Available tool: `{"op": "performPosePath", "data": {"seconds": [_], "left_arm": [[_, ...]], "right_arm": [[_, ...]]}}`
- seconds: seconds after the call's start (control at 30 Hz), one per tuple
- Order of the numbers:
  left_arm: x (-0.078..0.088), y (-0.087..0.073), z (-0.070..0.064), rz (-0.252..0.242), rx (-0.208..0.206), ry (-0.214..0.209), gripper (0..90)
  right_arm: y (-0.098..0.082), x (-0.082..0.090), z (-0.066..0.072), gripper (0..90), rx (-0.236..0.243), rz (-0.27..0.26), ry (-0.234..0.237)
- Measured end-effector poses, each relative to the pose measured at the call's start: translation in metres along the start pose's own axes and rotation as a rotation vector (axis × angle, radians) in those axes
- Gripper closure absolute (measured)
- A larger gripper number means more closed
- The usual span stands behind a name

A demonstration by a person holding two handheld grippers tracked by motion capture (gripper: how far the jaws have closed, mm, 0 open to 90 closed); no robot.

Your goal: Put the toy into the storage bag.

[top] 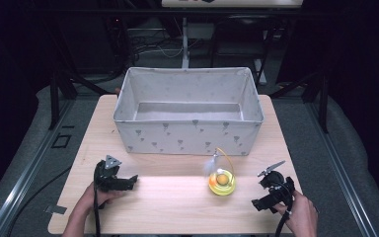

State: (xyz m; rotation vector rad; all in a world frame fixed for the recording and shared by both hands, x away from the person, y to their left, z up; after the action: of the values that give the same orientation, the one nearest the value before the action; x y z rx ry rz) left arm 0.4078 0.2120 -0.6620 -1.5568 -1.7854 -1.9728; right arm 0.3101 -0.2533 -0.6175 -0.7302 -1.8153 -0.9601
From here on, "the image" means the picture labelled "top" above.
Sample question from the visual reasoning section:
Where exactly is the yellow feather cat toy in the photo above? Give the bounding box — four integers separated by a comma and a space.
203, 146, 237, 198

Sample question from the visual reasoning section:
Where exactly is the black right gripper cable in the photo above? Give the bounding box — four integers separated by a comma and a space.
273, 183, 294, 237

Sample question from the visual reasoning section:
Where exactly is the black tape square outline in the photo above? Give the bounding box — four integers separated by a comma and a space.
50, 133, 72, 149

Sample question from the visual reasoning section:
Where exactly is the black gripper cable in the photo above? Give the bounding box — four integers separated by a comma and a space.
93, 163, 103, 237
273, 183, 294, 237

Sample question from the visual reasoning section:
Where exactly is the black metal frame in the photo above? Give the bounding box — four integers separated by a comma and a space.
268, 69, 331, 134
46, 69, 119, 130

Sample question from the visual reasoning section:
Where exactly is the black chair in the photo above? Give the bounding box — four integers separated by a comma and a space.
209, 13, 274, 85

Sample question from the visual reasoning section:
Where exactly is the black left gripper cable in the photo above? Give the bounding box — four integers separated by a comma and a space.
93, 163, 103, 237

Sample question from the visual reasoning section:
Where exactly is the grey tape strip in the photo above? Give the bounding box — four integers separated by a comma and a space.
43, 203, 68, 215

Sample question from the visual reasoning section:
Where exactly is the person's left hand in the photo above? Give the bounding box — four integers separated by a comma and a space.
77, 183, 126, 215

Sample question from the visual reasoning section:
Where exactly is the person's right hand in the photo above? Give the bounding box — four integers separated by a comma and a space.
272, 190, 320, 237

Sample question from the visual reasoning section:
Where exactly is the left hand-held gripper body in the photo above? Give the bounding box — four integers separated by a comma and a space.
93, 154, 126, 193

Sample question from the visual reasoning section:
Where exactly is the metal floor rail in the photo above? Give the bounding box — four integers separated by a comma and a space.
303, 98, 379, 237
0, 98, 77, 237

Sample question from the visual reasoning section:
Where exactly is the white stand pole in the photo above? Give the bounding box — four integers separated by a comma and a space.
181, 16, 190, 70

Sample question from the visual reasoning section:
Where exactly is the black floor cable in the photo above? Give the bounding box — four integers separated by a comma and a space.
5, 165, 72, 237

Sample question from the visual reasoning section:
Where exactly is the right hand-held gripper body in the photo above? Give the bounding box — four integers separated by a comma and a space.
257, 160, 296, 205

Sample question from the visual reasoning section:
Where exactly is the grey printed fabric storage box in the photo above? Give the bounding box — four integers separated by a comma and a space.
113, 66, 265, 157

